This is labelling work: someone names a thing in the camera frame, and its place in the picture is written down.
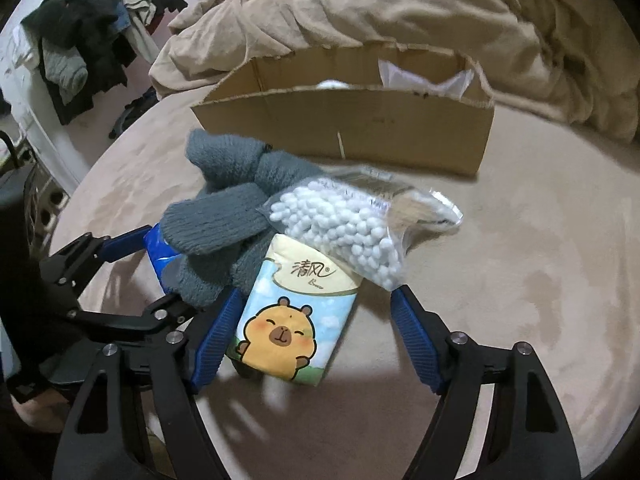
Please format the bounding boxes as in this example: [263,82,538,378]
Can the blue packet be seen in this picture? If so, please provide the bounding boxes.
[143,223,180,292]

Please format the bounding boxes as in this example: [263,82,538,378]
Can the grey knitted glove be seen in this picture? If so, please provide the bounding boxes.
[160,182,274,307]
[186,129,323,196]

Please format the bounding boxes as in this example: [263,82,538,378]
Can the capybara tissue pack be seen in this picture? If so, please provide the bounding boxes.
[227,234,362,386]

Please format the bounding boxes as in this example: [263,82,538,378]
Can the bag of white beads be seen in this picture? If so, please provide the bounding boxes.
[259,166,463,292]

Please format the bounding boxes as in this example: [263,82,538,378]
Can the white sock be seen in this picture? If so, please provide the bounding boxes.
[316,79,352,90]

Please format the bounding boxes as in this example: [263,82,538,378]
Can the clear bag brown snacks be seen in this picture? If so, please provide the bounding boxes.
[378,60,475,99]

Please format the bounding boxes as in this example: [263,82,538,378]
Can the shoe rack shelf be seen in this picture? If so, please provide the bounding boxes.
[1,131,68,259]

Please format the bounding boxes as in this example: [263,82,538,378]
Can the black backpack on floor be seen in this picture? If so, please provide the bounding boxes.
[108,87,158,140]

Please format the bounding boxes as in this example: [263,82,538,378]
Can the pile of hanging clothes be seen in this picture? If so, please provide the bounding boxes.
[21,0,186,126]

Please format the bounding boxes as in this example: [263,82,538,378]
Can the brown cardboard box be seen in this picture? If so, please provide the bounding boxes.
[192,42,495,177]

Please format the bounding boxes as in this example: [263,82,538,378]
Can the beige rumpled duvet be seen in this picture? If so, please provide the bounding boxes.
[150,0,639,141]

